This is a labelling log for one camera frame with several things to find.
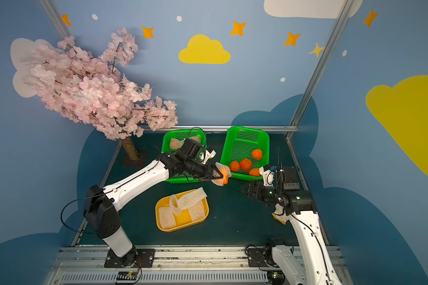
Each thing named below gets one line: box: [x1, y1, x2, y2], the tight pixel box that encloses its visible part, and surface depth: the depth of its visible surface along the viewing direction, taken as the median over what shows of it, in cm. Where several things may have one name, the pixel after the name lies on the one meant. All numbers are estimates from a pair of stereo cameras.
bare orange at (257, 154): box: [252, 149, 264, 161], surface depth 108 cm
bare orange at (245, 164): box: [239, 157, 253, 171], surface depth 101 cm
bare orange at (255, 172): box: [249, 168, 261, 177], surface depth 98 cm
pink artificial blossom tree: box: [23, 29, 179, 163], surface depth 71 cm
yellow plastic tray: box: [155, 190, 210, 233], surface depth 84 cm
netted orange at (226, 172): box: [211, 161, 232, 187], surface depth 76 cm
